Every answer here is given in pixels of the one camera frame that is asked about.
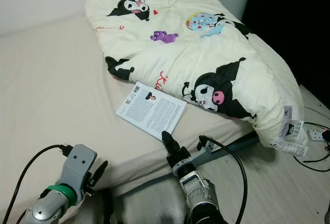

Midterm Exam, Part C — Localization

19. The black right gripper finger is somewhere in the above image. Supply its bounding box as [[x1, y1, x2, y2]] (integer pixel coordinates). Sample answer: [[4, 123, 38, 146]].
[[161, 130, 182, 156]]

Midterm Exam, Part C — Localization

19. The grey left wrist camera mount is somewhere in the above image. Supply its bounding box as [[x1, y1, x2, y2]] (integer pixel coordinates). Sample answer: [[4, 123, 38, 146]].
[[63, 144, 98, 204]]

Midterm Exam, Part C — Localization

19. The white book with blue lettering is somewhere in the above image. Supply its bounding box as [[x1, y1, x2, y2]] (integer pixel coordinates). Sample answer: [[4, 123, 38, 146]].
[[116, 82, 188, 141]]

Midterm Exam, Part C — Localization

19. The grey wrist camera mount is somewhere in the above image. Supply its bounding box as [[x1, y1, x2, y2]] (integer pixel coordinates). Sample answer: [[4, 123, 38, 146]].
[[63, 144, 98, 204], [173, 135, 218, 178]]

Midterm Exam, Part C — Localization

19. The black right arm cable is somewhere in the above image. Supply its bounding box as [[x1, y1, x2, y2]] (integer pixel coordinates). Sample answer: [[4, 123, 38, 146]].
[[201, 135, 248, 224]]

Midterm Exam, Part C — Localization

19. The black floor cable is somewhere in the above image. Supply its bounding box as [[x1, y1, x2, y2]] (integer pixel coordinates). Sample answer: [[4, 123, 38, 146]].
[[288, 106, 330, 173]]

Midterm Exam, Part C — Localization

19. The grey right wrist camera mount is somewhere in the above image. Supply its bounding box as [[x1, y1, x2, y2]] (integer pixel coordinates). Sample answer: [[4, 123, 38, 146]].
[[173, 135, 218, 178]]

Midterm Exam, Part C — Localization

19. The mattress with beige sheet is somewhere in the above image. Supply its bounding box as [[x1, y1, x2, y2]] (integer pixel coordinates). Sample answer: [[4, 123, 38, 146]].
[[0, 12, 258, 223]]

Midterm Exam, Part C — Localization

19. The white power strip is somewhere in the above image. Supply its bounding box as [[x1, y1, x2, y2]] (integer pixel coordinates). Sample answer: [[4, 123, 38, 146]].
[[305, 126, 330, 143]]

